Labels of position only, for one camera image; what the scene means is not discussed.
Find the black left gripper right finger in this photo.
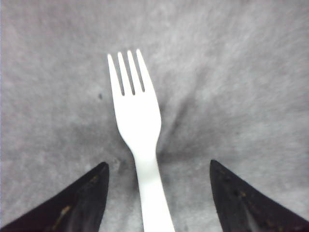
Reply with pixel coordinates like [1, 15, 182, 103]
[210, 160, 309, 232]

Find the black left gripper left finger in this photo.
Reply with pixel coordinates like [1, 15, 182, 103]
[1, 162, 109, 232]

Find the white plastic fork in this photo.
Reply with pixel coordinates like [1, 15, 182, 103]
[107, 49, 175, 232]

